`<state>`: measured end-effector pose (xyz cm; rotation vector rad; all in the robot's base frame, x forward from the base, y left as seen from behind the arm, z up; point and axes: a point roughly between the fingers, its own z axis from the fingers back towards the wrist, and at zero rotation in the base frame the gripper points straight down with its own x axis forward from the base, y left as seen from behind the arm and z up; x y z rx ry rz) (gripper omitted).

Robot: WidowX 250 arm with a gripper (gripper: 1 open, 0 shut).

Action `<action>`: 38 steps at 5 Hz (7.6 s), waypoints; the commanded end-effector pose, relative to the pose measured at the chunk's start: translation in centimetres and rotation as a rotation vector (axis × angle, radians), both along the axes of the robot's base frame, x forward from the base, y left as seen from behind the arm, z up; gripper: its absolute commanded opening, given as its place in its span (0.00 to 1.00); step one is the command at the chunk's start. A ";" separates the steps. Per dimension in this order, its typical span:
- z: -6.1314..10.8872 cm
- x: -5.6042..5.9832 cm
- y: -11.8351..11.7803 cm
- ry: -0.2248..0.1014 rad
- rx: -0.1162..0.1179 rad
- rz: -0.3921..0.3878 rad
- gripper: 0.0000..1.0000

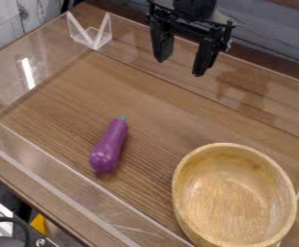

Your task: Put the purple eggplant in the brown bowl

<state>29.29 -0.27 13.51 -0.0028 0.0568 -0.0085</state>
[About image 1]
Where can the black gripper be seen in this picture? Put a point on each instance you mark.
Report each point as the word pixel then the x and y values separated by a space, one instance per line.
pixel 196 19

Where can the purple toy eggplant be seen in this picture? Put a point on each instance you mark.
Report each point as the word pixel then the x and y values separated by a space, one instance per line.
pixel 106 154

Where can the brown wooden bowl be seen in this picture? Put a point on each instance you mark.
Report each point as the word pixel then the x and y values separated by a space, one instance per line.
pixel 232 197

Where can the yellow black device base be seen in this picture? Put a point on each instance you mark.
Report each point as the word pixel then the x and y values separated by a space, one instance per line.
pixel 46 234

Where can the clear acrylic corner bracket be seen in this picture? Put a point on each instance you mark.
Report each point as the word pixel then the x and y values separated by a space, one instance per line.
pixel 92 38

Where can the clear acrylic barrier wall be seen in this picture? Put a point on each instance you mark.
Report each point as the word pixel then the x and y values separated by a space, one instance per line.
pixel 63 91

